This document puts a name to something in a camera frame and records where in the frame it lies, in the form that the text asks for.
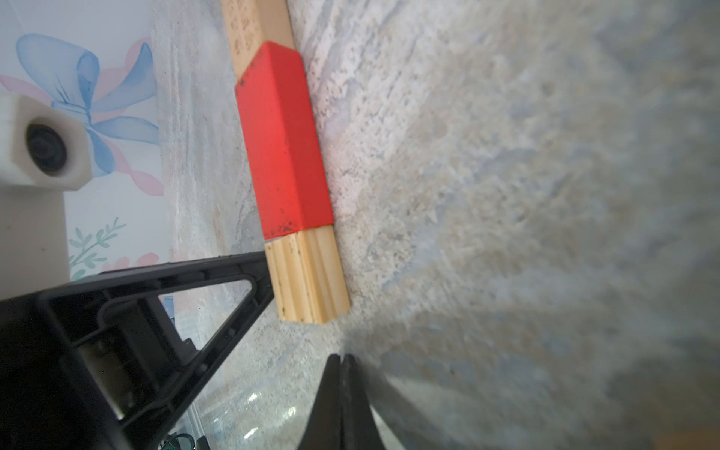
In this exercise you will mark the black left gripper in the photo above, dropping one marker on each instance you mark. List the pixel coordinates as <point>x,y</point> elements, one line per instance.
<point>115,361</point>

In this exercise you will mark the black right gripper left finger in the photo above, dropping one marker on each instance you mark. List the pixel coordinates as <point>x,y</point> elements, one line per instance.
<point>324,427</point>

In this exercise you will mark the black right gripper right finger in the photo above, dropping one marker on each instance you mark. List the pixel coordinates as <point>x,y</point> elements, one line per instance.
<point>359,429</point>

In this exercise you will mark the small grooved wooden block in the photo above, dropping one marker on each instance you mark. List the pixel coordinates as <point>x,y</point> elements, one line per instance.
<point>307,276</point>

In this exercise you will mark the red rectangular block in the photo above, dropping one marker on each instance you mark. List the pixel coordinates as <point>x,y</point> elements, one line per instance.
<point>281,139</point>

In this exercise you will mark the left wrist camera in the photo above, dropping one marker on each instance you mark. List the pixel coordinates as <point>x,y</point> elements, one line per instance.
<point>44,155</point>

